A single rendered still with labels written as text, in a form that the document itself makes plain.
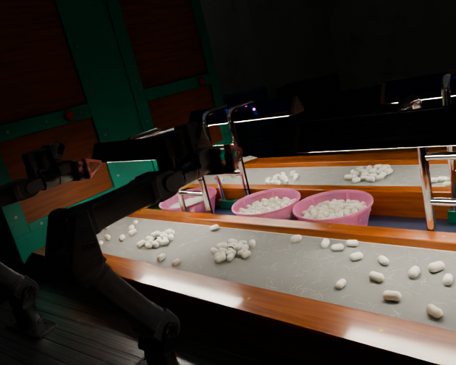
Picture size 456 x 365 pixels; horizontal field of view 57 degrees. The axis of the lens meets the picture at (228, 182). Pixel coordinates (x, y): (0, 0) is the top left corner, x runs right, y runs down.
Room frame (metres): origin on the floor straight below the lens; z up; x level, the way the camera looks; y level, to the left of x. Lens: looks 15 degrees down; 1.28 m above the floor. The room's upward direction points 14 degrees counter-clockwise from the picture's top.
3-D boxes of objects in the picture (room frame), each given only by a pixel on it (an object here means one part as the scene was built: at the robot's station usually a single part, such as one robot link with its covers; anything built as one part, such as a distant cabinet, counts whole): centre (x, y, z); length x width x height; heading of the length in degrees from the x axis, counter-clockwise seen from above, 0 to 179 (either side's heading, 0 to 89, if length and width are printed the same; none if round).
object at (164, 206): (1.84, 0.19, 0.72); 0.27 x 0.27 x 0.10
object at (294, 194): (1.54, -0.12, 0.72); 0.27 x 0.27 x 0.10
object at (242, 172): (1.86, -0.07, 0.90); 0.20 x 0.19 x 0.45; 46
